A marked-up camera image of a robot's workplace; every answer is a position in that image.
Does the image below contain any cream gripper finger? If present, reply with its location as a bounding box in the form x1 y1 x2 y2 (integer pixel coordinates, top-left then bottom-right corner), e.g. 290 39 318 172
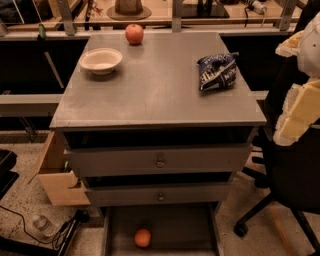
273 78 320 146
275 31 304 57

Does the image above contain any orange fruit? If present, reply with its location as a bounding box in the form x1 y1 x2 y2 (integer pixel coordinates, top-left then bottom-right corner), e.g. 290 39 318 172
134 229 152 248

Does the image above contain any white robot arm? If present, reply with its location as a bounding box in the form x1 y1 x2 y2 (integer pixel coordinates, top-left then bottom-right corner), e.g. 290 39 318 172
273 13 320 146

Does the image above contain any grey top drawer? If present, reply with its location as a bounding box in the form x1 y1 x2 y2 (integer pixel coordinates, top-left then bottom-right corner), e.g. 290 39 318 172
65 144 251 178

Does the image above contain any grey drawer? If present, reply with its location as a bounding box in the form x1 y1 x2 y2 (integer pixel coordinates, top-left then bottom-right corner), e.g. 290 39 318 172
86 182 231 207
101 203 225 256
65 144 251 178

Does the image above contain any grey middle drawer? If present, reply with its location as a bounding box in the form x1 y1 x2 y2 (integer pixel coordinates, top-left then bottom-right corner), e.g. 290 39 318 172
86 182 231 207

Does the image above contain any grey drawer cabinet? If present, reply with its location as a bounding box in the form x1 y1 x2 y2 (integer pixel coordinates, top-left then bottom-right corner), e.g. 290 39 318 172
49 31 268 256

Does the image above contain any grey bottom drawer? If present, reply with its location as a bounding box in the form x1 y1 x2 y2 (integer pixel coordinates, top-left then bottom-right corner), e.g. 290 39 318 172
101 203 225 256

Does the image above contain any black office chair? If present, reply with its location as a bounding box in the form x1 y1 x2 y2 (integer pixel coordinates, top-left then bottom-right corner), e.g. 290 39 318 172
234 57 320 256

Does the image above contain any blue chip bag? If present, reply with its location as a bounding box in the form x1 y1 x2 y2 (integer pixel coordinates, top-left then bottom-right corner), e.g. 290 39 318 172
197 52 239 92

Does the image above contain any red apple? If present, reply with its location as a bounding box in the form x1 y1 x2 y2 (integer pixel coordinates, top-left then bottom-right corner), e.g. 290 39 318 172
125 24 144 45

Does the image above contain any tan hat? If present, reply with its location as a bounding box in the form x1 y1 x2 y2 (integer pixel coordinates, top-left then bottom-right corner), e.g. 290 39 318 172
107 0 152 21

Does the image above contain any white bowl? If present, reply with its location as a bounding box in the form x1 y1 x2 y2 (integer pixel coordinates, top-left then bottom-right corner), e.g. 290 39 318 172
79 48 123 75

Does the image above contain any cardboard box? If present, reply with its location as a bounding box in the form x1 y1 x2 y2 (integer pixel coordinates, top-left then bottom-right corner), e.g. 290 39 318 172
28 131 90 206

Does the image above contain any clear plastic bottle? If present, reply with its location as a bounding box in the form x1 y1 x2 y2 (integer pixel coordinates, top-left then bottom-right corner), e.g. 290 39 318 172
32 214 56 238

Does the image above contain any metal workbench frame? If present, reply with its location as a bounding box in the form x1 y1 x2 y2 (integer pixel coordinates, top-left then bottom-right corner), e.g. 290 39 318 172
0 0 310 117

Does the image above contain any black cable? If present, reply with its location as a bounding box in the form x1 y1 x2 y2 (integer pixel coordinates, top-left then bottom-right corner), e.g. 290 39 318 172
0 204 90 251

